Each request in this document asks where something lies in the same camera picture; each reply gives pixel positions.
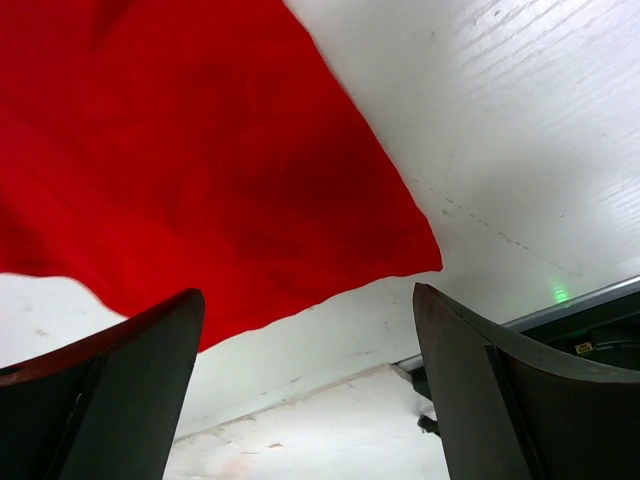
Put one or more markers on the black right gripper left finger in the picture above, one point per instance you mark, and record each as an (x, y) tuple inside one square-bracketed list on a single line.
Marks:
[(106, 406)]

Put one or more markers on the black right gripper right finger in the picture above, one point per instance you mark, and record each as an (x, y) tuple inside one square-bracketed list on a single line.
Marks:
[(545, 406)]

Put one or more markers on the red t-shirt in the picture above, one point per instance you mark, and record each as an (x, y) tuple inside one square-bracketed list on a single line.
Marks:
[(152, 146)]

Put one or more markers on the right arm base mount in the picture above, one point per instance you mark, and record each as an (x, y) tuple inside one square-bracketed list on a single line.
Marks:
[(575, 325)]

